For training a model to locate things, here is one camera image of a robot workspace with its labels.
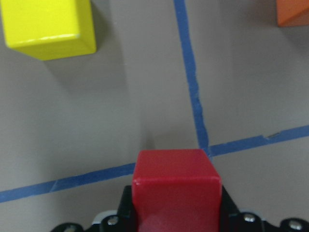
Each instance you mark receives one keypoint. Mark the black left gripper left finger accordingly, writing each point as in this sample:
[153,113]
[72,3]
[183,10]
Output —
[121,220]

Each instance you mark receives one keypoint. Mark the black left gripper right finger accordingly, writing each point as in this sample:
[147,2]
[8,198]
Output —
[233,220]

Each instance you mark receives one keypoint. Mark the red wooden block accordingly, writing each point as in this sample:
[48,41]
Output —
[176,190]

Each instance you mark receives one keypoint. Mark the yellow wooden block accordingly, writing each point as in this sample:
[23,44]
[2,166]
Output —
[49,29]

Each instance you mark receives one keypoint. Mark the orange wooden block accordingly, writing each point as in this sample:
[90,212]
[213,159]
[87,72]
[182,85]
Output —
[291,13]

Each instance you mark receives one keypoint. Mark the brown paper table mat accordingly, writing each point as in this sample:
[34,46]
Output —
[168,74]

